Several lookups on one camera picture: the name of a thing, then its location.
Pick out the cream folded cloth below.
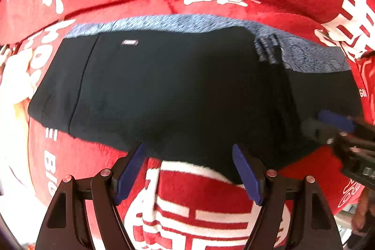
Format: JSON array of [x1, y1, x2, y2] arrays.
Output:
[[0, 46, 37, 195]]

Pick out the person's right forearm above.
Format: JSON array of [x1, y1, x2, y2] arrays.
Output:
[[352, 188, 371, 231]]

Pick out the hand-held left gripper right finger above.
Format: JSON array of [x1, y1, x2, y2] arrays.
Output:
[[231, 144, 343, 250]]

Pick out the black pants with blue trim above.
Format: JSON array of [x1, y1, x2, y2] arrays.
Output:
[[28, 14, 362, 184]]

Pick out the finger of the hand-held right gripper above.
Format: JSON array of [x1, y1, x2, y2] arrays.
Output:
[[318, 110, 356, 133]]

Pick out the red embroidered pillow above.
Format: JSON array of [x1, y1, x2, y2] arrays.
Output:
[[352, 51, 375, 133]]

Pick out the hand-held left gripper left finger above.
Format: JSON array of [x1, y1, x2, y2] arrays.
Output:
[[35, 142, 147, 250]]

